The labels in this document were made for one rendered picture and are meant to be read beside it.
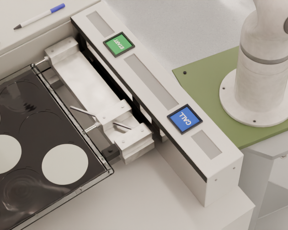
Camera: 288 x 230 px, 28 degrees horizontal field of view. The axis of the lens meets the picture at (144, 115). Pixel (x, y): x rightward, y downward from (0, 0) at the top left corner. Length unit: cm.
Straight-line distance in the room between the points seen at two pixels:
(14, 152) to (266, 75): 58
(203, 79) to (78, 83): 31
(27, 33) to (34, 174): 36
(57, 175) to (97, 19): 41
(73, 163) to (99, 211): 12
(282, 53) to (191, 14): 154
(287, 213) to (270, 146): 85
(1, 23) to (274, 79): 67
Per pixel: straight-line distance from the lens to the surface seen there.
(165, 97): 127
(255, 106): 137
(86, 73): 142
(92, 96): 138
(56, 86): 147
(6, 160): 130
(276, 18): 108
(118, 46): 135
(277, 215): 219
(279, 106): 141
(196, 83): 145
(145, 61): 132
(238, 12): 277
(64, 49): 144
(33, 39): 143
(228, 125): 137
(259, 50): 123
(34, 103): 137
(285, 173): 227
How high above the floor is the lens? 199
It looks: 56 degrees down
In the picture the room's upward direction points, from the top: 5 degrees counter-clockwise
